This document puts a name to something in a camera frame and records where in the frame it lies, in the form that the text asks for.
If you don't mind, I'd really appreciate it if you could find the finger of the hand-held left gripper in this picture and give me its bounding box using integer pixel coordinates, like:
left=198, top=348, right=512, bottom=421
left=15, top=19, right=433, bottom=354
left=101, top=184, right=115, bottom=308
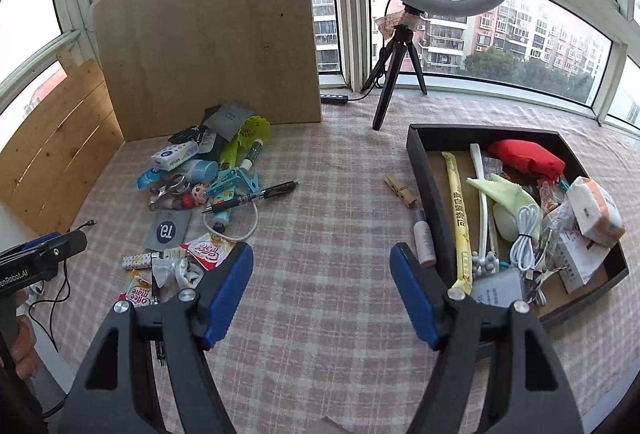
left=0, top=232, right=66, bottom=260
left=35, top=231, right=89, bottom=268

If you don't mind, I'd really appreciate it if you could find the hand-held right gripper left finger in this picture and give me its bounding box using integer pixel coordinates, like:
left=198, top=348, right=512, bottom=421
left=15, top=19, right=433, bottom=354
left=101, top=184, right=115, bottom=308
left=57, top=242, right=255, bottom=434

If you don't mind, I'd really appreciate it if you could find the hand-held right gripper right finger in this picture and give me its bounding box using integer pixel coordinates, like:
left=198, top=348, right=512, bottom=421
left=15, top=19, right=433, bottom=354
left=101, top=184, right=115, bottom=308
left=389, top=241, right=586, bottom=434

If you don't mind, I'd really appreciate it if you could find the clear case with white card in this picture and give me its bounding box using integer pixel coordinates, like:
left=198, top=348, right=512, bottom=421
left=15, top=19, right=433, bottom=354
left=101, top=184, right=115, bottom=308
left=469, top=268, right=526, bottom=308

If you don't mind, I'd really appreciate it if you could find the black cardboard tray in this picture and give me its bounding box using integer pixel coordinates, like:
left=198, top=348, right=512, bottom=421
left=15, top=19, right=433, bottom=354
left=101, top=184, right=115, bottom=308
left=405, top=122, right=630, bottom=333

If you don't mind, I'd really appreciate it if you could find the silver metal clip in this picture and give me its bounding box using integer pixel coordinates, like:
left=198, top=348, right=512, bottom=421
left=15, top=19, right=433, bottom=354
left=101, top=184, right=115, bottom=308
left=527, top=259, right=569, bottom=307
left=148, top=173, right=191, bottom=211

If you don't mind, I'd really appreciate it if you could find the red fabric pouch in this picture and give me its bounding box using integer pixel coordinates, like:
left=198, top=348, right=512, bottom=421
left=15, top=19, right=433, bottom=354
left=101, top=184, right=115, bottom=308
left=487, top=138, right=566, bottom=181

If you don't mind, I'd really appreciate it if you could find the peach white tissue pack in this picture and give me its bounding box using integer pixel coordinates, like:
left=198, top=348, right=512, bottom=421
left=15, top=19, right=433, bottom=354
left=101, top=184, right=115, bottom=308
left=564, top=176, right=626, bottom=248

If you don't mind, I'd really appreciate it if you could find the person's left hand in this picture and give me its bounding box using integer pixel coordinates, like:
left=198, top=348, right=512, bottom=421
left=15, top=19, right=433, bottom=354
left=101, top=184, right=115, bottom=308
left=11, top=316, right=41, bottom=380

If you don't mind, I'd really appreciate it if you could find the large red white sachet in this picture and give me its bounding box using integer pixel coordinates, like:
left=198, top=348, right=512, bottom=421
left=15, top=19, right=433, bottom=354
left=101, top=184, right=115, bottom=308
left=179, top=233, right=236, bottom=271

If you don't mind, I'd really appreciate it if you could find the small pink bottle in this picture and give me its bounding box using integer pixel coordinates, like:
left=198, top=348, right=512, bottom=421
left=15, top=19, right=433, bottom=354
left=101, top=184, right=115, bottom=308
left=412, top=208, right=437, bottom=268

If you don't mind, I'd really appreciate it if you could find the crumpled white plastic bag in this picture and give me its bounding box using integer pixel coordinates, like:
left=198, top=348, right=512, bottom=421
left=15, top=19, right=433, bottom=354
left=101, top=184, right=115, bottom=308
left=152, top=256, right=204, bottom=290

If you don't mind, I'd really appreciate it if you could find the patterned white USB stick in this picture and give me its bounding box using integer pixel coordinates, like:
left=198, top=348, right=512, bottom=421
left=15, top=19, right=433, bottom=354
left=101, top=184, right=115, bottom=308
left=122, top=252, right=162, bottom=271

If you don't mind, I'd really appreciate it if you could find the small red white sachet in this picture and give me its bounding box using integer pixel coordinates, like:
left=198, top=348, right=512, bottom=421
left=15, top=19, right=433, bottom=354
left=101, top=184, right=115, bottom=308
left=117, top=276, right=154, bottom=310

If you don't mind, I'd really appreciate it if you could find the grey round-logo pouch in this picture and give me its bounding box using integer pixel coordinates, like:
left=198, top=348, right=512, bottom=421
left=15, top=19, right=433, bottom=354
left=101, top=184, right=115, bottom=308
left=143, top=209, right=194, bottom=251

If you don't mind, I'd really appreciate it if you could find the long yellow stick packet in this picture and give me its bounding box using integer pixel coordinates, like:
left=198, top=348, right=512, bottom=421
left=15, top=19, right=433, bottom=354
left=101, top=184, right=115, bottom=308
left=440, top=151, right=474, bottom=298

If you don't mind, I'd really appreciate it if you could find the pine plank board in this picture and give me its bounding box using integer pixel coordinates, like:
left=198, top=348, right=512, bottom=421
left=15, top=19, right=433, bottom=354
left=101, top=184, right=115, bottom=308
left=0, top=58, right=125, bottom=235

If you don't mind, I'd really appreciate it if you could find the black pen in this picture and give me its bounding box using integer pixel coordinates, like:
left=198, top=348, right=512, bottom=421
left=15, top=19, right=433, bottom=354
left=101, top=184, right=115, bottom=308
left=201, top=181, right=300, bottom=215

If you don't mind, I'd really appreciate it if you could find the small cartoon figurine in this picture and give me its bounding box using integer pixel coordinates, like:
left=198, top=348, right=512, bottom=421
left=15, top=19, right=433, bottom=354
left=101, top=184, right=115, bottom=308
left=182, top=183, right=211, bottom=210

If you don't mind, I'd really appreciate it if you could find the wooden clothespin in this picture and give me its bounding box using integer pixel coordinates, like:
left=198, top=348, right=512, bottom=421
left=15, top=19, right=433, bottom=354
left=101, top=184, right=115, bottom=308
left=383, top=172, right=419, bottom=209

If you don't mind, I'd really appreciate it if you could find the teal clothespin bundle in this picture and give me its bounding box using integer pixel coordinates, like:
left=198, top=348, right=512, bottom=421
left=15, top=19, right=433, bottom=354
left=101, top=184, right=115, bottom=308
left=204, top=168, right=261, bottom=205

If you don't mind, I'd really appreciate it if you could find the white plug-in device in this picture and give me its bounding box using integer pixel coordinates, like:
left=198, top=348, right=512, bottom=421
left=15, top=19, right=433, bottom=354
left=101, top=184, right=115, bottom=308
left=492, top=203, right=522, bottom=241

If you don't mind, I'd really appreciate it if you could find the pink plaid tablecloth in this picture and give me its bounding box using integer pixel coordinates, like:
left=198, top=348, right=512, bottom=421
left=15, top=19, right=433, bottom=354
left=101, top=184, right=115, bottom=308
left=0, top=91, right=640, bottom=434

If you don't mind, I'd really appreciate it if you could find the blue white bottle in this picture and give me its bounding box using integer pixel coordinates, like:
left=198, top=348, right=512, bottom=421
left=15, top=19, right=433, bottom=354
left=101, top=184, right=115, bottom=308
left=179, top=158, right=220, bottom=183

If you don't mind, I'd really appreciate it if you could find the pale yellow-green glove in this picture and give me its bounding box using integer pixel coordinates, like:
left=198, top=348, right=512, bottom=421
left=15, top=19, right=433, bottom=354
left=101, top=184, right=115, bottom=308
left=467, top=172, right=544, bottom=241

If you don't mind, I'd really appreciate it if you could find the star-printed white tissue pack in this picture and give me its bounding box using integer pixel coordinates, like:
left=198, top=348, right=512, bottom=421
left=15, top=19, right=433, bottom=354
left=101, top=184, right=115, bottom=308
left=151, top=139, right=200, bottom=171

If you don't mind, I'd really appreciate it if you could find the black pouch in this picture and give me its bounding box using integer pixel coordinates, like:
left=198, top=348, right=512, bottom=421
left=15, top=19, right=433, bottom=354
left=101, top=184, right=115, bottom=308
left=197, top=126, right=231, bottom=162

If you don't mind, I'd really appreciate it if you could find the yellow-green shuttlecock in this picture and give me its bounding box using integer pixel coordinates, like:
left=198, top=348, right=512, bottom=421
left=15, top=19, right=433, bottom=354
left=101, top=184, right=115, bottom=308
left=236, top=114, right=272, bottom=149

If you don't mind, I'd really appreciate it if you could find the white printed box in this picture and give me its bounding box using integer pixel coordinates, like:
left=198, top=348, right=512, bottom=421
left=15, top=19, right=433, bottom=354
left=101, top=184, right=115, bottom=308
left=554, top=229, right=614, bottom=293

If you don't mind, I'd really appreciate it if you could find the grey flat packet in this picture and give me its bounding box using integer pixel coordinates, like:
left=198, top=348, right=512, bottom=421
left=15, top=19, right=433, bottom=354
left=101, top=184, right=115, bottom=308
left=203, top=101, right=255, bottom=141

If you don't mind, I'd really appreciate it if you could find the black tripod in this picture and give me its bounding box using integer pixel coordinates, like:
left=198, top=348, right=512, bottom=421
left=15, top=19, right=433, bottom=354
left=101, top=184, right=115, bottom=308
left=361, top=6, right=429, bottom=131

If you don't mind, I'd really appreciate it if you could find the light wooden board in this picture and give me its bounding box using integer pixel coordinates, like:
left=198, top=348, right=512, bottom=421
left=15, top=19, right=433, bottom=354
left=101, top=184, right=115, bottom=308
left=92, top=0, right=324, bottom=143

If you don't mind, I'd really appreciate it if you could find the pink paper tag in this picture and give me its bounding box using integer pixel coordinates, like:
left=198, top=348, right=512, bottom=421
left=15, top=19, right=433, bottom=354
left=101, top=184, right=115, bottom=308
left=376, top=11, right=426, bottom=40

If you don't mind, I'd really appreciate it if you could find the thin black cable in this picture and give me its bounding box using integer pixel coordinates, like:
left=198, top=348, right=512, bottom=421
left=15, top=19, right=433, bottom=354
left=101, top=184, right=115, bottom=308
left=27, top=220, right=97, bottom=352

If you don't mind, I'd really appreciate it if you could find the white long-handled massager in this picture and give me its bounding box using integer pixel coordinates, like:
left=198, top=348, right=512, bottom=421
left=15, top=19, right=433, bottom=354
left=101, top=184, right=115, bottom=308
left=469, top=142, right=502, bottom=278

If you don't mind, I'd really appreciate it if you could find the coiled white USB cable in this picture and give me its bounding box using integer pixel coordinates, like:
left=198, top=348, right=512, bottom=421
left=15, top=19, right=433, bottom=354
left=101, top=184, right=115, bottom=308
left=509, top=205, right=544, bottom=271

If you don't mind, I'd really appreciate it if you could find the black USB cable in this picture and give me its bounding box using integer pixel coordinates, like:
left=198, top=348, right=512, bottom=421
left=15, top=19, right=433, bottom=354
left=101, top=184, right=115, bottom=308
left=169, top=128, right=202, bottom=146

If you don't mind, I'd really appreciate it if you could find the white window frame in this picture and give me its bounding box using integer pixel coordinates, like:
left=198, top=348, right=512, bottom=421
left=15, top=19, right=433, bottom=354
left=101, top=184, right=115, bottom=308
left=0, top=0, right=640, bottom=135

